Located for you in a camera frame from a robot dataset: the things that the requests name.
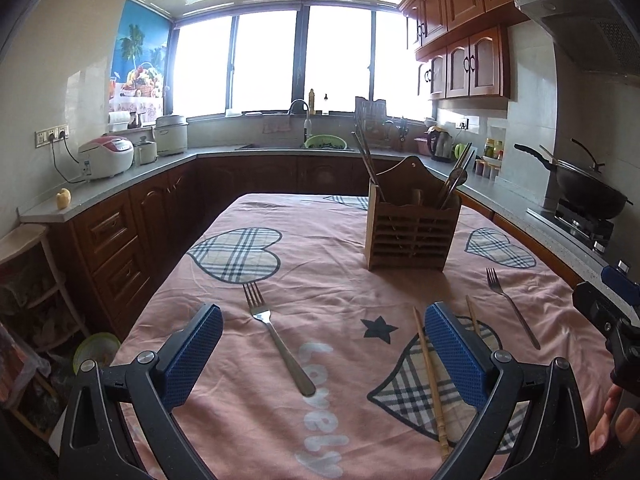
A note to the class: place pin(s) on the wooden utensil holder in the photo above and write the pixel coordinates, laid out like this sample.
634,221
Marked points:
410,240

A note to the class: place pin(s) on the metal spoon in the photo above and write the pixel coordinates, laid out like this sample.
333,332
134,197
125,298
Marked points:
456,177

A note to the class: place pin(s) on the white wall socket strip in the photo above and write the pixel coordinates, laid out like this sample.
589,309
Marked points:
51,135

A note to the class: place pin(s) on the green cup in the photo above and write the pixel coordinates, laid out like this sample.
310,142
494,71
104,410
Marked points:
460,151

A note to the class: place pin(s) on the metal utensil rack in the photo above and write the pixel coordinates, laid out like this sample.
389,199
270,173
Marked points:
371,120

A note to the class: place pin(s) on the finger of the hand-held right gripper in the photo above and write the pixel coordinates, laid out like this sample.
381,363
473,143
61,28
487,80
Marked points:
622,282
592,305

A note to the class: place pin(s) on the small white pot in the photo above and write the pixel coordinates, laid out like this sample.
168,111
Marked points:
146,152

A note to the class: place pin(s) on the pink box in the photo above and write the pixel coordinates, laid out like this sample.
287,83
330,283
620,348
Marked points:
421,147

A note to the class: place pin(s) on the gas stove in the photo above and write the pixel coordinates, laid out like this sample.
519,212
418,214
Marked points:
585,227

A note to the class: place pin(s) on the pink heart-print tablecloth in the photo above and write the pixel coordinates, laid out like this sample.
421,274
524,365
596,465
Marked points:
325,260

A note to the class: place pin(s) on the row of seasoning jars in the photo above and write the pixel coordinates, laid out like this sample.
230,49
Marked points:
490,157

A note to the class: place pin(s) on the tall white cooker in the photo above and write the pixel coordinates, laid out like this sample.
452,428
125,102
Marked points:
170,135

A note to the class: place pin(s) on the wooden base cabinets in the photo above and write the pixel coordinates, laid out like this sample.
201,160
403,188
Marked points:
150,220

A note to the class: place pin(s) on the tall bottle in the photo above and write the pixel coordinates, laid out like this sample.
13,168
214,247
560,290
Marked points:
312,101

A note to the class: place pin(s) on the carved wooden chopstick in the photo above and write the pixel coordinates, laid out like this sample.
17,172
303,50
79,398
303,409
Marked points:
472,312
429,380

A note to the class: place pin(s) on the red and white rice cooker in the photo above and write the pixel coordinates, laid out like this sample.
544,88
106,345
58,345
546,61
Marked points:
107,157

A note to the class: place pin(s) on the green plate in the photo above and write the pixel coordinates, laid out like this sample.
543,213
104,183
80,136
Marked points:
95,352

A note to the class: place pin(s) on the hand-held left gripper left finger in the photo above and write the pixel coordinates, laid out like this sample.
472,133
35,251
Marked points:
192,355

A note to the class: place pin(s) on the kitchen window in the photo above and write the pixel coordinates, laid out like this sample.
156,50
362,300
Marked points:
270,60

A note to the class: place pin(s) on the wall socket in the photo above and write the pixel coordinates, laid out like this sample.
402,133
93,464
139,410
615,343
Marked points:
462,123

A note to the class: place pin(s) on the wooden wall cabinets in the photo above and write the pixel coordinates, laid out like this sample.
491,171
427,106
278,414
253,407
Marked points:
460,25

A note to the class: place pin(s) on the steel range hood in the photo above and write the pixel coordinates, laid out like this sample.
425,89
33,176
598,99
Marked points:
575,20

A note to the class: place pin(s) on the wooden spoon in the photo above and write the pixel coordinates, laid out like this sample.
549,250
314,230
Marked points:
417,196

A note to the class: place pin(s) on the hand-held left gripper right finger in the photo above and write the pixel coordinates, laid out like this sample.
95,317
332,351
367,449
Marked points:
457,355

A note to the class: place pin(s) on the black wok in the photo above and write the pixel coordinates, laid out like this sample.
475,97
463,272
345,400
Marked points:
590,195

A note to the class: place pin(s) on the wall poster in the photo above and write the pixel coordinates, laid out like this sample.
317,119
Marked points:
142,50

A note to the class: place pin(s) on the person's right hand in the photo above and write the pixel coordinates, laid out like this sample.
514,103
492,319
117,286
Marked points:
612,420

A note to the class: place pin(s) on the wok lid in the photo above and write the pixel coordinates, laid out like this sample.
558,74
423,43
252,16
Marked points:
575,162

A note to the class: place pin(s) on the wooden shelf rack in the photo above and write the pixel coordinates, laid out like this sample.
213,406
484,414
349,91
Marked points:
30,285

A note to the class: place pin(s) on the steel fork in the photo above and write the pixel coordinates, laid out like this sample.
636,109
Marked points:
510,305
280,345

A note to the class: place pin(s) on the yellow fruit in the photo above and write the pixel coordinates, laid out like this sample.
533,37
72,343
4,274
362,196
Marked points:
63,199

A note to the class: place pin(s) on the electric kettle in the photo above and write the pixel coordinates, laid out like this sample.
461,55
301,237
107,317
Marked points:
440,145

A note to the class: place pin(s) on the sink faucet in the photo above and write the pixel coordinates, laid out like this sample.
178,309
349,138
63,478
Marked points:
306,120

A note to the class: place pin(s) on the green colander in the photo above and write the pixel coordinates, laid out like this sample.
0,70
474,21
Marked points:
325,142

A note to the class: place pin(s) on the dark chopstick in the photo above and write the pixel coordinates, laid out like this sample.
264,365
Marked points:
371,165

